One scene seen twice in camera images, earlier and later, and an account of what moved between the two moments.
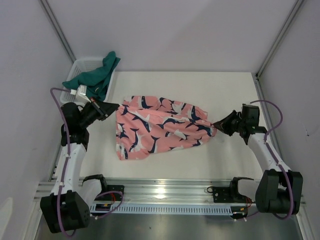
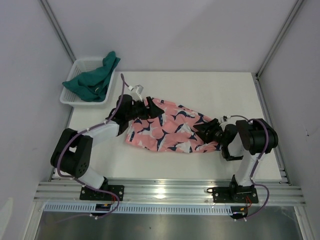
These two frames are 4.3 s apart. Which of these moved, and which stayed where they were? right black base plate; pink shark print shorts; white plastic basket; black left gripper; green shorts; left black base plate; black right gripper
Moved: black right gripper; pink shark print shorts; black left gripper
Stayed: left black base plate; right black base plate; green shorts; white plastic basket
